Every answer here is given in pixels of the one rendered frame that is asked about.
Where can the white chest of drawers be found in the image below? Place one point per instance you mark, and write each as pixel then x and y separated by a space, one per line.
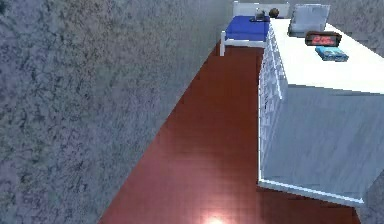
pixel 320 126

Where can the white bed with blue cover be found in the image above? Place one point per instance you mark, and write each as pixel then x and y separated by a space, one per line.
pixel 246 29

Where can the blue book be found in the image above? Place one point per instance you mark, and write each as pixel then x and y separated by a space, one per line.
pixel 331 53

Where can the black alarm clock red display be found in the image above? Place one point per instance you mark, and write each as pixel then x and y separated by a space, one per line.
pixel 322 38

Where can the grey open laptop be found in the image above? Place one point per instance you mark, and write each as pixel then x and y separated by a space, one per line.
pixel 308 19

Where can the grey pillow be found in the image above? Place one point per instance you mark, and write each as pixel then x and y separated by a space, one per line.
pixel 260 14

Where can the brown ball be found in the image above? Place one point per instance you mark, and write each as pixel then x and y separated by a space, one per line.
pixel 274 12

